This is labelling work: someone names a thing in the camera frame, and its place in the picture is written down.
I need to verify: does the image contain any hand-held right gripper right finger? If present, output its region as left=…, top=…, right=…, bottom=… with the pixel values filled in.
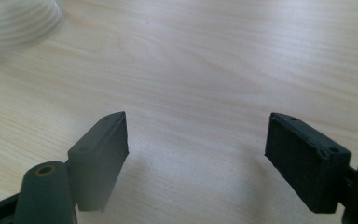
left=264, top=112, right=352, bottom=215

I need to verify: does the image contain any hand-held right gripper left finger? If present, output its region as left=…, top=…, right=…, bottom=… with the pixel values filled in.
left=66, top=111, right=130, bottom=213

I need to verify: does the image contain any clear ribbed plastic cup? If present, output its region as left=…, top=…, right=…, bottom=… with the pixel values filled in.
left=0, top=0, right=66, bottom=50

